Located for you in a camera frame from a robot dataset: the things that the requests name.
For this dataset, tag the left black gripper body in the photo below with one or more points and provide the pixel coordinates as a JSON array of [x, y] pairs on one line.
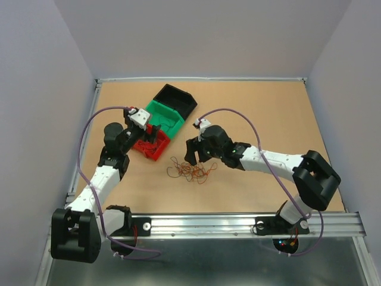
[[133, 134]]

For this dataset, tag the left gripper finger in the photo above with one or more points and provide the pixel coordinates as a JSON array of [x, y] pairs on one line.
[[147, 118], [151, 133]]

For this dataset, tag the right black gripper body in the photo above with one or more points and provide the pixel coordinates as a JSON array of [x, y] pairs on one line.
[[207, 152]]

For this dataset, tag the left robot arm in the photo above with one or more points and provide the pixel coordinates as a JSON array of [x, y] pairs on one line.
[[79, 229]]

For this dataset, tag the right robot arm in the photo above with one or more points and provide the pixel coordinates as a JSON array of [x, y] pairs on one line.
[[315, 179]]

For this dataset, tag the red plastic bin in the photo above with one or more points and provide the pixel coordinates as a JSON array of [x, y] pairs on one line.
[[153, 151]]

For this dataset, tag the green plastic bin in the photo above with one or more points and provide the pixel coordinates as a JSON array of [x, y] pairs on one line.
[[169, 119]]

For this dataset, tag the black plastic bin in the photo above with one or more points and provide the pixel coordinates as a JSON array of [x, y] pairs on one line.
[[182, 102]]

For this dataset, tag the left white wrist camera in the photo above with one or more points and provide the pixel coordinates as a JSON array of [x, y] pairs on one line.
[[136, 115]]

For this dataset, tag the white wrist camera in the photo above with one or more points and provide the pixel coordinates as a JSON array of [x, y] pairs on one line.
[[136, 115], [201, 125]]

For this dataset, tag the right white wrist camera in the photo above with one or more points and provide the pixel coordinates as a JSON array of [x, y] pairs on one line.
[[201, 125]]

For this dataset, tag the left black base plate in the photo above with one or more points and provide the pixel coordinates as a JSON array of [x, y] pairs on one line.
[[140, 226]]

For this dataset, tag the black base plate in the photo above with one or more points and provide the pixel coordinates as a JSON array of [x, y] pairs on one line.
[[140, 226], [275, 225]]

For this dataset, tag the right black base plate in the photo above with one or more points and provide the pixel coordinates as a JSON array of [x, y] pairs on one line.
[[275, 225]]

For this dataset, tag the aluminium mounting rail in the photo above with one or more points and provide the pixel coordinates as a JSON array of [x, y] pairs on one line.
[[231, 226]]

